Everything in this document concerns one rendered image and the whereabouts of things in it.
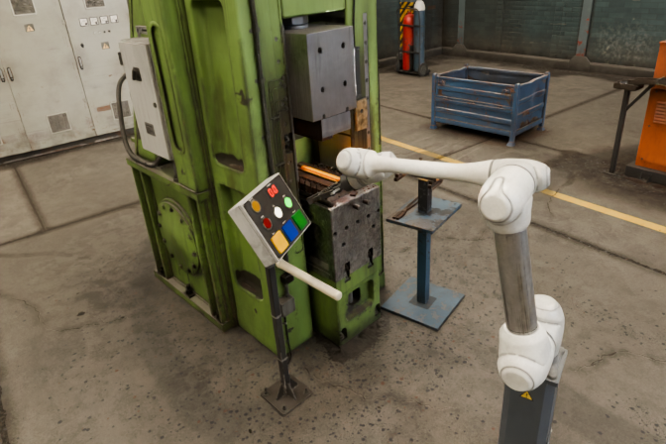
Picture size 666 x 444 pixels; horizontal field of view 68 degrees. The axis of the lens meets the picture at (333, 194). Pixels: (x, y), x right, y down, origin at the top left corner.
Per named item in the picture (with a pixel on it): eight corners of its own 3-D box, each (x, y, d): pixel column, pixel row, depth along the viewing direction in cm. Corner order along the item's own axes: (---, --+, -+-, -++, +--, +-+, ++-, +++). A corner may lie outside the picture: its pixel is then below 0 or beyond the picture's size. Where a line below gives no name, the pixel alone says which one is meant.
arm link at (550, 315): (564, 340, 191) (572, 293, 182) (553, 371, 178) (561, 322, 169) (521, 326, 200) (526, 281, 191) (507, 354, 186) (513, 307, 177)
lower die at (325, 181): (354, 191, 267) (353, 176, 263) (327, 204, 254) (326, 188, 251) (302, 172, 295) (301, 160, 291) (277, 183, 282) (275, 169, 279)
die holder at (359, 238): (382, 254, 290) (380, 185, 272) (335, 282, 267) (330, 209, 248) (317, 225, 328) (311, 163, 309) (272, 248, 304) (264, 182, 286)
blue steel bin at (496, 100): (545, 129, 616) (552, 70, 585) (512, 147, 568) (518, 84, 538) (463, 114, 698) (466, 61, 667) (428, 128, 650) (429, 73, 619)
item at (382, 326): (410, 327, 301) (410, 325, 300) (344, 381, 265) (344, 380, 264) (363, 300, 327) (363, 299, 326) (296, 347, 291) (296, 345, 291)
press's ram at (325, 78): (368, 104, 256) (365, 23, 239) (313, 122, 232) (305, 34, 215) (313, 93, 284) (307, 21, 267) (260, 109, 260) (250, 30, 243)
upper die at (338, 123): (351, 128, 252) (350, 110, 248) (322, 139, 239) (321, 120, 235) (297, 115, 280) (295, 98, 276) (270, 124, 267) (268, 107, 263)
